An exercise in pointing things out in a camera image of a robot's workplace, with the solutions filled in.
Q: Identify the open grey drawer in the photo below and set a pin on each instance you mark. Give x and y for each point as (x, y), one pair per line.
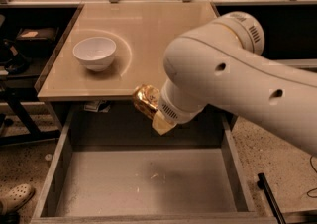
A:
(113, 168)

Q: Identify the counter cabinet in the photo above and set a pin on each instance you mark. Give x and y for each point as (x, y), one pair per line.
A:
(141, 31)

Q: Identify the black case on shelf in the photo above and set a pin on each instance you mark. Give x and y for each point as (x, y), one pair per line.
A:
(40, 37)

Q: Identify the white ceramic bowl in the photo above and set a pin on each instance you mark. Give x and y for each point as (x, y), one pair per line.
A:
(96, 53)

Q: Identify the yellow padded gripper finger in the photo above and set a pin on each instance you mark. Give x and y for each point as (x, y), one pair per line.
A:
(161, 124)

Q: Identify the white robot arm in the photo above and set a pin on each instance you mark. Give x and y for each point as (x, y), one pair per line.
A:
(220, 64)

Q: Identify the beige foam clog shoe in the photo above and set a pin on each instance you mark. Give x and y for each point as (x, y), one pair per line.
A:
(16, 198)

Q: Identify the black bar on floor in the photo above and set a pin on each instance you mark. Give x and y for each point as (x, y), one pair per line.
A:
(263, 185)

